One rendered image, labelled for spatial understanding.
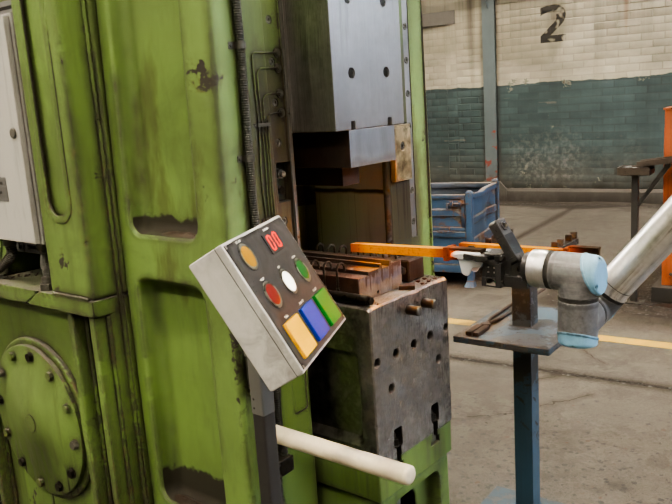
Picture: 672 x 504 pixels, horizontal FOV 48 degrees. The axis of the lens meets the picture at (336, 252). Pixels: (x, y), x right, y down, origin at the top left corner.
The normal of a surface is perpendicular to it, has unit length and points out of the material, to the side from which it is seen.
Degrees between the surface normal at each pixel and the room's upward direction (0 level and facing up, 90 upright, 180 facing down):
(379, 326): 90
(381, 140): 90
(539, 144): 90
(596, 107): 91
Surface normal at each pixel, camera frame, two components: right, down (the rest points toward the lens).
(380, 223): -0.63, 0.19
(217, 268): -0.24, 0.21
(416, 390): 0.78, 0.07
